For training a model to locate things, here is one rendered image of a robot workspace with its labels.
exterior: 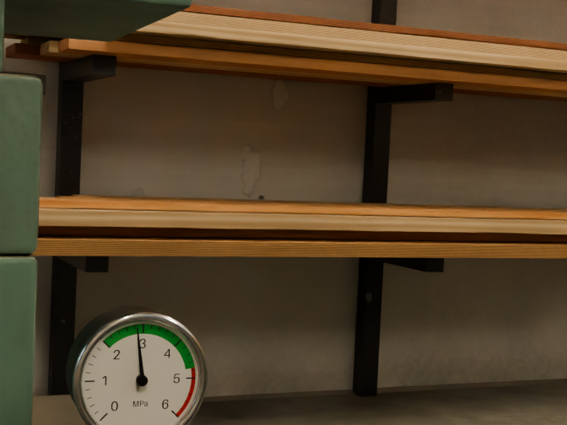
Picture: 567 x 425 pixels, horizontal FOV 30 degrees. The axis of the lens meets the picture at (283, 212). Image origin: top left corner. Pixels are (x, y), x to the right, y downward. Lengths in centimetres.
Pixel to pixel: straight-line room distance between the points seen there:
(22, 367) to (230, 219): 222
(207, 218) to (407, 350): 113
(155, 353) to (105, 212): 217
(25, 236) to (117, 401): 10
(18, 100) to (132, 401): 16
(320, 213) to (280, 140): 49
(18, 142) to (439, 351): 320
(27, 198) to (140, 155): 264
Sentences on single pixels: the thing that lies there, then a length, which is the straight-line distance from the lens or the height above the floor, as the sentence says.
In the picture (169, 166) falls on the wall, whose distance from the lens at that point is 321.
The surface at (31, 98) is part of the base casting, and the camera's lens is 54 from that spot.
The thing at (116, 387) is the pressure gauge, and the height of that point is 66.
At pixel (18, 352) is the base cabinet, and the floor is 66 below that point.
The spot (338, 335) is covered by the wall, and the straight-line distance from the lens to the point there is 348.
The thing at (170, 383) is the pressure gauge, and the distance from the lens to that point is 50.
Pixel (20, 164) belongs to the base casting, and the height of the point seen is 76.
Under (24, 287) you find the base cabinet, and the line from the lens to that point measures 54.
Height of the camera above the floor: 77
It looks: 3 degrees down
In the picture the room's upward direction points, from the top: 3 degrees clockwise
